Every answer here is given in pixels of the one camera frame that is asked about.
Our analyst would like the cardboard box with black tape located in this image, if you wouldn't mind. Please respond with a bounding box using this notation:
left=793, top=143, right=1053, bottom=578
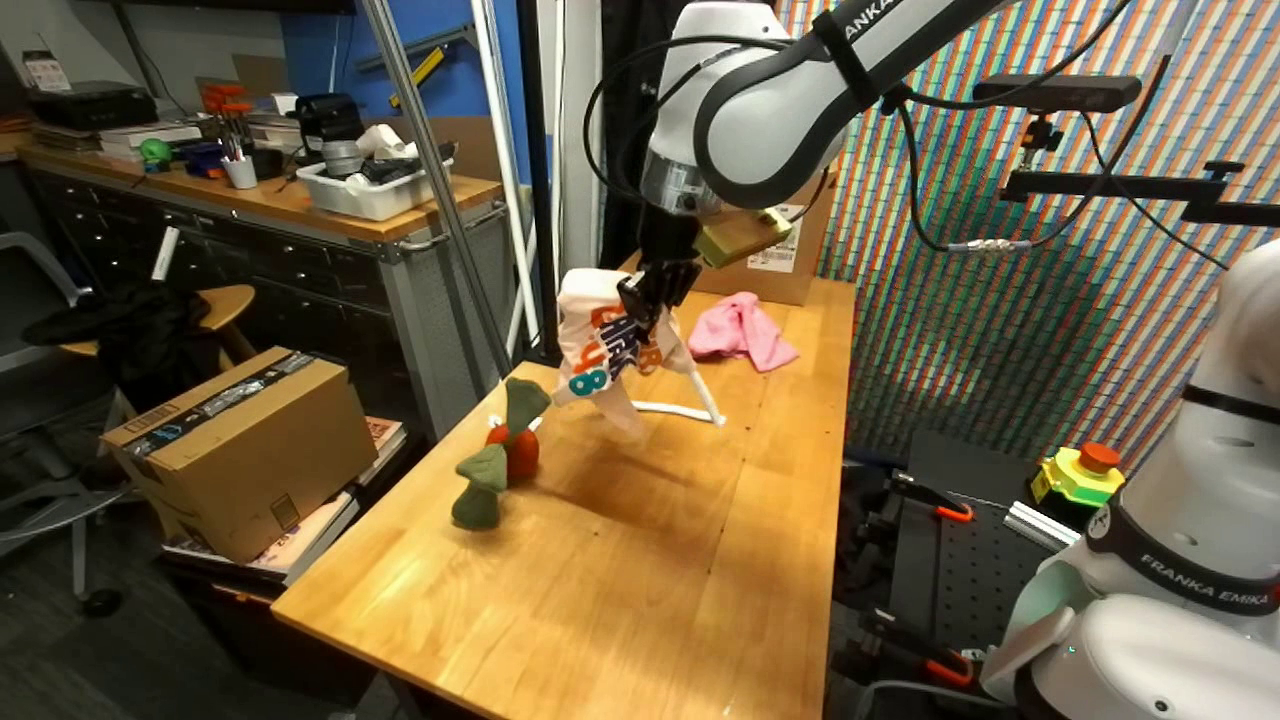
left=99, top=343, right=381, bottom=564

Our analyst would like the white cup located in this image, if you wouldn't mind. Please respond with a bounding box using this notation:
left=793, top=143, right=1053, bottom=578
left=219, top=149, right=265, bottom=196

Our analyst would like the small orange object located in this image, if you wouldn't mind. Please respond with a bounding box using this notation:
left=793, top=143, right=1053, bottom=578
left=195, top=78, right=254, bottom=124

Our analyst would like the black vertical pole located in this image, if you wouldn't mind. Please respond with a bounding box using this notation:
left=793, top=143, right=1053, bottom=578
left=513, top=0, right=581, bottom=373

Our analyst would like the patterned backdrop screen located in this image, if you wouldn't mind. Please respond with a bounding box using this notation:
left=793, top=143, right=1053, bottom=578
left=763, top=0, right=1280, bottom=474

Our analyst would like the black stereo camera bar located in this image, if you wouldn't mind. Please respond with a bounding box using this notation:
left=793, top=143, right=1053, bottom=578
left=969, top=72, right=1148, bottom=115

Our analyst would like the cream printed shirt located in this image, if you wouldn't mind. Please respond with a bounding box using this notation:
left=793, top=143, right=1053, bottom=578
left=546, top=265, right=699, bottom=447

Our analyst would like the wooden stool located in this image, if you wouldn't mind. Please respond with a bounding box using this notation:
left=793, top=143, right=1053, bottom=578
left=54, top=274, right=261, bottom=403

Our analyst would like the pink cloth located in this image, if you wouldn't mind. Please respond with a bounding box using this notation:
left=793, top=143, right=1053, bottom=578
left=682, top=287, right=805, bottom=376

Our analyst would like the white braided rope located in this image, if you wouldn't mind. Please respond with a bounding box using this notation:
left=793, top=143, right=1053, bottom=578
left=618, top=308, right=732, bottom=432

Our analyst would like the pink cover book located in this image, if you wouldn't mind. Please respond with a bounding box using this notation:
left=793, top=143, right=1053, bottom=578
left=155, top=493, right=362, bottom=587

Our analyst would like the black case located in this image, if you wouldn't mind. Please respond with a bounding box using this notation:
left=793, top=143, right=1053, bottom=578
left=23, top=78, right=165, bottom=137

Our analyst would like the white tube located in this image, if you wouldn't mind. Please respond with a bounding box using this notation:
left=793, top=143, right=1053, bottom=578
left=465, top=0, right=553, bottom=355

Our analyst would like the black bag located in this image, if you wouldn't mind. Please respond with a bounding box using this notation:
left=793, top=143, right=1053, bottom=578
left=19, top=274, right=228, bottom=411

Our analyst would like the white plastic bin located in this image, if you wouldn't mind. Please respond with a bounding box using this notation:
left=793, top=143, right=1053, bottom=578
left=291, top=156, right=441, bottom=224

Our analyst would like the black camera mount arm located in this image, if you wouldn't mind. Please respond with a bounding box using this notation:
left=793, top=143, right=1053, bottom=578
left=994, top=110, right=1280, bottom=232

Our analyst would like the small green object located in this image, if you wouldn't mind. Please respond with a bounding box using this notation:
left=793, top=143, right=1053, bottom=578
left=130, top=130, right=181, bottom=177

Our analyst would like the black bench device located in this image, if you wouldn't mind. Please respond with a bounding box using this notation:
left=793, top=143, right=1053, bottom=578
left=291, top=87, right=368, bottom=143

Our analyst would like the yellow emergency stop button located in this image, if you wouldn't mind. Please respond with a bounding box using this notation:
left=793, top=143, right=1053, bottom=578
left=1024, top=434, right=1133, bottom=520

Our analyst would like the orange green wrist camera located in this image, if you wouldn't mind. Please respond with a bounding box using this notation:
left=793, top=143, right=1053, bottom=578
left=695, top=196, right=808, bottom=270

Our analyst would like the grey workbench with wooden top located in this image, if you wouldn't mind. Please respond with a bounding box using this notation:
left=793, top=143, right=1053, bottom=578
left=16, top=130, right=518, bottom=447

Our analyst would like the silver metal pole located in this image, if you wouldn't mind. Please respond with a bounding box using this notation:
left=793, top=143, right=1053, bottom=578
left=354, top=0, right=518, bottom=379

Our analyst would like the grey mesh office chair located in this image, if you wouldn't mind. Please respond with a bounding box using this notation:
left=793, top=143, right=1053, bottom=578
left=0, top=229, right=130, bottom=619

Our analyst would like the cardboard box with labels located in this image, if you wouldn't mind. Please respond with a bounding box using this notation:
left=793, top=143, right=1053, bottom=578
left=693, top=156, right=844, bottom=308

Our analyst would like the black perforated cart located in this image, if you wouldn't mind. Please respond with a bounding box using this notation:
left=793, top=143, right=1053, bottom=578
left=827, top=451, right=1073, bottom=704

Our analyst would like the black cable with sleeve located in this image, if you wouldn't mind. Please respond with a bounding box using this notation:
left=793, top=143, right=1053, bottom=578
left=581, top=0, right=1183, bottom=260

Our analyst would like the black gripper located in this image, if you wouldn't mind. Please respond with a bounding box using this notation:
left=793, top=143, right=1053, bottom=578
left=618, top=209, right=708, bottom=326

